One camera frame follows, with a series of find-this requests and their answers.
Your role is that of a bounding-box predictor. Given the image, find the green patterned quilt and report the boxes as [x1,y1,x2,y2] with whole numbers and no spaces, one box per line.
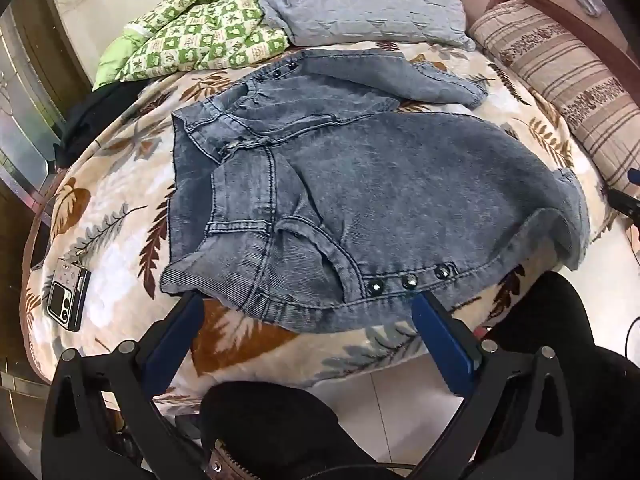
[92,0,290,92]

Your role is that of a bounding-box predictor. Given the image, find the person's left leg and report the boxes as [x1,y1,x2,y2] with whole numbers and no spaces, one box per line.
[199,380,383,480]

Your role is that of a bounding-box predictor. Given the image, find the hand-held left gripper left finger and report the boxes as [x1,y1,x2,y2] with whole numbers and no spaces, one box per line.
[42,290,206,480]

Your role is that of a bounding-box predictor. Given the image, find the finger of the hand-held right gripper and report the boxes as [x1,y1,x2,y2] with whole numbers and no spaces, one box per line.
[606,187,640,222]

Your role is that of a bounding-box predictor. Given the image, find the grey pillow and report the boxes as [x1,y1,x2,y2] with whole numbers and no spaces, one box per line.
[235,0,476,52]

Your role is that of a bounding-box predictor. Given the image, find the person's leg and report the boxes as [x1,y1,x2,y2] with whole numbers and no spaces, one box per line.
[199,380,383,480]
[475,272,640,480]

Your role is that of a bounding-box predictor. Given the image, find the smartphone in patterned case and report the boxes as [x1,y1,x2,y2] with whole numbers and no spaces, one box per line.
[47,257,92,333]

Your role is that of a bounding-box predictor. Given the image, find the grey-blue denim pants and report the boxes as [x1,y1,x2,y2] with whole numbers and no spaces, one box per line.
[160,49,594,334]

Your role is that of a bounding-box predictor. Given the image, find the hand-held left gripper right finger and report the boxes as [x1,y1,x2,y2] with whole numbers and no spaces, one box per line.
[410,290,576,480]

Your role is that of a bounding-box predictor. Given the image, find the black cable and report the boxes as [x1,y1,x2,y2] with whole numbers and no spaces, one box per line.
[624,314,640,363]

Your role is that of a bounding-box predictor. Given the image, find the metal framed wardrobe door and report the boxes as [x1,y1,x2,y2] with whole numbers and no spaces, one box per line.
[0,0,98,206]

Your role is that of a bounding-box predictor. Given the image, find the black cloth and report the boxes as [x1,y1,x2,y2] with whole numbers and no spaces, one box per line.
[54,80,151,167]

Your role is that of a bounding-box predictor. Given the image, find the leaf print blanket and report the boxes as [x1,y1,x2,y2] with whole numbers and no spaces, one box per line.
[20,40,626,407]

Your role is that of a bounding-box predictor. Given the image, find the striped beige pillow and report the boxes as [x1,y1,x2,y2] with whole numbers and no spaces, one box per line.
[469,0,640,196]

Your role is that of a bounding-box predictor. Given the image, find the person's right leg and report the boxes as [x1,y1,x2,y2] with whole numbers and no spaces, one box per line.
[475,272,640,480]

